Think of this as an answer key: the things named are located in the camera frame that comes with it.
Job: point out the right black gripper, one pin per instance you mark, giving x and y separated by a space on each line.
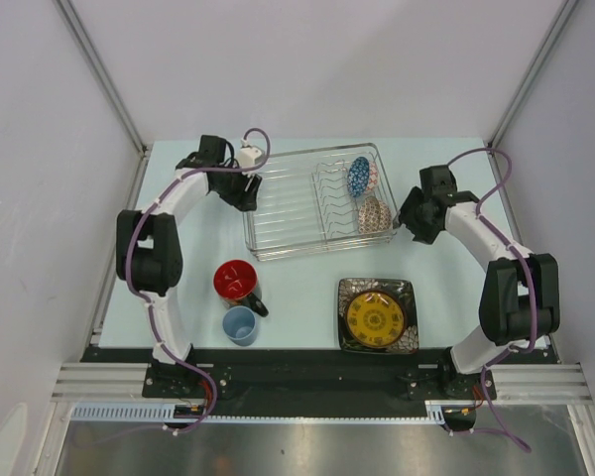
424 234

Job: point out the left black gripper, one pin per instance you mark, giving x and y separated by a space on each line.
244 200

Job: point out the red patterned bowl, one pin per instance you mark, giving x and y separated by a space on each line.
374 216

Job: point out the metal wire dish rack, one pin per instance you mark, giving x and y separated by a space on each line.
304 206

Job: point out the blue patterned bowl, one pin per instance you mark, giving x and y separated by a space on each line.
362 177

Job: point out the black floral square plate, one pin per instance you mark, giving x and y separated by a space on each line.
402 291

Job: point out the yellow round plate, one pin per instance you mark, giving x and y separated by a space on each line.
375 319

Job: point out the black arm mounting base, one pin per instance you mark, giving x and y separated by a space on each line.
305 384

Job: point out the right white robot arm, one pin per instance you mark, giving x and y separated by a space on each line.
520 301

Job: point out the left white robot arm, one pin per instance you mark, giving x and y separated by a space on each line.
148 252

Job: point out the red and black mug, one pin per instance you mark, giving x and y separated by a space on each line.
236 283

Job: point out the light blue cup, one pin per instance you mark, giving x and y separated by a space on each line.
240 325

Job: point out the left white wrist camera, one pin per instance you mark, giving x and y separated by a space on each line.
248 156

